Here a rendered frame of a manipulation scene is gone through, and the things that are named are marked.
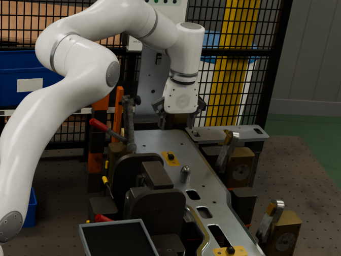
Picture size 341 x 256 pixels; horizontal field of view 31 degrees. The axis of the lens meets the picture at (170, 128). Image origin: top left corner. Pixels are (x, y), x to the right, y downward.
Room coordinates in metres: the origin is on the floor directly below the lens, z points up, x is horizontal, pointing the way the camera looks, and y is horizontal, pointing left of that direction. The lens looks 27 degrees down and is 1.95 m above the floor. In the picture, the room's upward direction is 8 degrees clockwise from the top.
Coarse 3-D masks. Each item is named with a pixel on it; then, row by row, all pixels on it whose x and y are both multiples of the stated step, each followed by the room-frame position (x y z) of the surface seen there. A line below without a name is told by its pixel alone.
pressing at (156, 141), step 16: (144, 144) 1.75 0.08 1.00; (160, 144) 1.76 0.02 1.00; (176, 144) 1.78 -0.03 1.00; (192, 144) 1.80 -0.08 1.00; (192, 160) 1.69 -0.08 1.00; (176, 176) 1.58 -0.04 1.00; (192, 176) 1.59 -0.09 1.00; (208, 176) 1.61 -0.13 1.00; (208, 192) 1.52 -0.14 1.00; (224, 192) 1.53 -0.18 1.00; (192, 208) 1.42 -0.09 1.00; (208, 208) 1.43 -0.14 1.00; (224, 208) 1.44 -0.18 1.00; (208, 224) 1.36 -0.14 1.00; (224, 224) 1.37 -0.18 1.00; (240, 224) 1.38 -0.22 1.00; (208, 240) 1.28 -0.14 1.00; (240, 240) 1.31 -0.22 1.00
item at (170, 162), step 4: (164, 152) 1.71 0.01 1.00; (168, 152) 1.71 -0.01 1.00; (172, 152) 1.72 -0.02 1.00; (164, 156) 1.68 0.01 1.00; (168, 156) 1.67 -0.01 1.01; (172, 156) 1.67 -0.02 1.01; (168, 160) 1.66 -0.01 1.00; (172, 160) 1.67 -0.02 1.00; (176, 160) 1.67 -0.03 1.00; (168, 164) 1.64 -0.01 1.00; (172, 164) 1.64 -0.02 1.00; (176, 164) 1.64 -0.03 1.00
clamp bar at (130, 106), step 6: (126, 96) 1.63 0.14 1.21; (138, 96) 1.63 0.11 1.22; (120, 102) 1.61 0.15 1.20; (126, 102) 1.60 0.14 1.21; (132, 102) 1.61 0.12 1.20; (138, 102) 1.62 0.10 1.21; (126, 108) 1.60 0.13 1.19; (132, 108) 1.61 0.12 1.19; (126, 114) 1.60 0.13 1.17; (132, 114) 1.61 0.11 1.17; (126, 120) 1.60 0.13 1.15; (132, 120) 1.61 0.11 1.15; (126, 126) 1.60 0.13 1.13; (132, 126) 1.61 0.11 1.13; (126, 132) 1.60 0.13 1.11; (132, 132) 1.61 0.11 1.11; (126, 138) 1.63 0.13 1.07; (132, 138) 1.61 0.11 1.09
